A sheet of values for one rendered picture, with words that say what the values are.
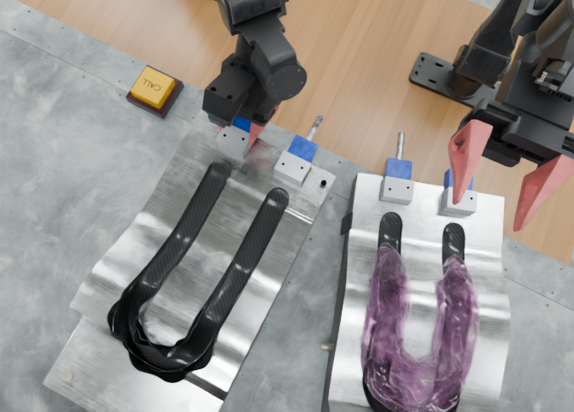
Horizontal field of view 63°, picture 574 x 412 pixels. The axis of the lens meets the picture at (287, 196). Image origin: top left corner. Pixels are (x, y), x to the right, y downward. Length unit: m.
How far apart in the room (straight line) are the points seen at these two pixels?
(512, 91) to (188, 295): 0.51
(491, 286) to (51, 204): 0.77
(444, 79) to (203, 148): 0.50
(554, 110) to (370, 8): 0.62
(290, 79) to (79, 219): 0.49
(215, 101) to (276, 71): 0.09
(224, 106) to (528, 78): 0.36
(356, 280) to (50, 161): 0.60
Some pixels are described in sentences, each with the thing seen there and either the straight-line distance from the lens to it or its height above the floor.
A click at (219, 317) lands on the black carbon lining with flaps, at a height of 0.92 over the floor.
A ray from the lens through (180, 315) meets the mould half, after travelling 0.72.
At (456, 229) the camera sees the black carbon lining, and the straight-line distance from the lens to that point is 0.86.
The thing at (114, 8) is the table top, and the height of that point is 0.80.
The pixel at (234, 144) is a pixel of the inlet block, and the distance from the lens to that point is 0.78.
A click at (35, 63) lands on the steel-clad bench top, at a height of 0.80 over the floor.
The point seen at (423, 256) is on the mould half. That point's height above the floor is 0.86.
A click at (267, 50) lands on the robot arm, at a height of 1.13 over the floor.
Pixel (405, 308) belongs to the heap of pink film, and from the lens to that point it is 0.76.
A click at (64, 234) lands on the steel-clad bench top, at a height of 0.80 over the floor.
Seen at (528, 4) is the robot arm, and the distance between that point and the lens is 0.59.
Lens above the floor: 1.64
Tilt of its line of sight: 75 degrees down
